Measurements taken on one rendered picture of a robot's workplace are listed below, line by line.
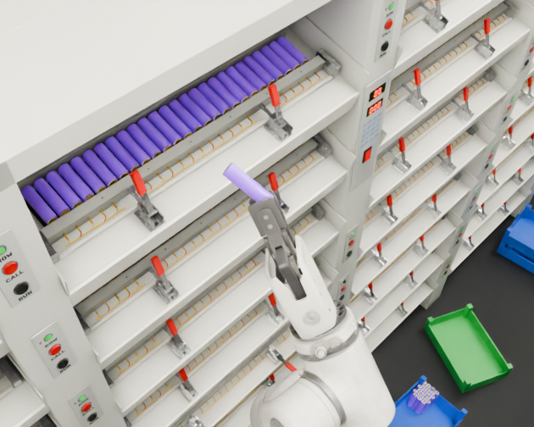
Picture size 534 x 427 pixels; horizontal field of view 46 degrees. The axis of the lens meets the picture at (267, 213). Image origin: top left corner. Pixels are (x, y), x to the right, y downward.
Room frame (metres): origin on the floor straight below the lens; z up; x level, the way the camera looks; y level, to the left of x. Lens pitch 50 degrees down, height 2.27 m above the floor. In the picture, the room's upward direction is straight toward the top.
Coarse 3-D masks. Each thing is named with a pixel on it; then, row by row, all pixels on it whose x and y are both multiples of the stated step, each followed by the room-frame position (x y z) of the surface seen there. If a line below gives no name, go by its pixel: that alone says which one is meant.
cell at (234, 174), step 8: (232, 168) 0.50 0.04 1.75; (232, 176) 0.49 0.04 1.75; (240, 176) 0.49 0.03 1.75; (248, 176) 0.50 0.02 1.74; (240, 184) 0.49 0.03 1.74; (248, 184) 0.49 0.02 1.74; (256, 184) 0.49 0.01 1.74; (248, 192) 0.48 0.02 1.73; (256, 192) 0.48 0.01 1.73; (264, 192) 0.48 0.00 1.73; (256, 200) 0.48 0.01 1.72
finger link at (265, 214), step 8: (264, 200) 0.47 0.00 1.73; (272, 200) 0.47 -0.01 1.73; (248, 208) 0.47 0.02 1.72; (256, 208) 0.47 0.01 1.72; (264, 208) 0.46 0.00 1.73; (272, 208) 0.47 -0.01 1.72; (256, 216) 0.46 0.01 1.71; (264, 216) 0.46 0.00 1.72; (272, 216) 0.46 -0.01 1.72; (280, 216) 0.46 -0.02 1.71; (256, 224) 0.46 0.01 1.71; (264, 224) 0.45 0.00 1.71; (272, 224) 0.45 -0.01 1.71; (280, 224) 0.46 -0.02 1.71; (264, 232) 0.45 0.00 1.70; (272, 232) 0.45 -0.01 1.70; (280, 232) 0.45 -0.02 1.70; (272, 240) 0.44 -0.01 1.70; (280, 240) 0.44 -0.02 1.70; (272, 248) 0.43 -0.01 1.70; (288, 248) 0.43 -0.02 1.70
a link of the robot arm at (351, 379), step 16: (352, 352) 0.36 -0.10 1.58; (368, 352) 0.37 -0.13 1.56; (304, 368) 0.36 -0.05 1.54; (320, 368) 0.34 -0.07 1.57; (336, 368) 0.34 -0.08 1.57; (352, 368) 0.34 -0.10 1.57; (368, 368) 0.35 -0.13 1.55; (320, 384) 0.33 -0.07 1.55; (336, 384) 0.33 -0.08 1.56; (352, 384) 0.33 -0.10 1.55; (368, 384) 0.33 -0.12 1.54; (384, 384) 0.35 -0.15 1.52; (336, 400) 0.31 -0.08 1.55; (352, 400) 0.31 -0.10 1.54; (368, 400) 0.32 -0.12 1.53; (384, 400) 0.32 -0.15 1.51; (352, 416) 0.30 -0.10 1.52; (368, 416) 0.30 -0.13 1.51; (384, 416) 0.31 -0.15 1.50
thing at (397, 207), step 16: (480, 128) 1.39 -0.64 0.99; (464, 144) 1.35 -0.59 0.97; (480, 144) 1.36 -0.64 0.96; (432, 160) 1.28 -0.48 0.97; (448, 160) 1.26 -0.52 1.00; (464, 160) 1.30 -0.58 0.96; (416, 176) 1.22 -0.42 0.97; (432, 176) 1.23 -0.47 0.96; (448, 176) 1.23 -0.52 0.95; (400, 192) 1.15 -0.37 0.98; (416, 192) 1.17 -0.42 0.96; (432, 192) 1.17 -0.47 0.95; (384, 208) 1.09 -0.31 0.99; (400, 208) 1.11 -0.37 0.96; (416, 208) 1.14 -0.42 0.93; (368, 224) 1.04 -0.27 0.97; (384, 224) 1.06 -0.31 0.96; (368, 240) 1.00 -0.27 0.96
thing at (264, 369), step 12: (276, 348) 0.79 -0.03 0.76; (288, 348) 0.79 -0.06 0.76; (264, 360) 0.76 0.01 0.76; (252, 372) 0.72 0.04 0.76; (264, 372) 0.72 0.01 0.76; (240, 384) 0.69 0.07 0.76; (252, 384) 0.69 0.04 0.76; (216, 396) 0.65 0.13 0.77; (228, 396) 0.66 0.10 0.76; (240, 396) 0.66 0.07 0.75; (204, 408) 0.62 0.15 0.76; (216, 408) 0.63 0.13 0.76; (228, 408) 0.63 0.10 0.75; (204, 420) 0.60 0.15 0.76; (216, 420) 0.60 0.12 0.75
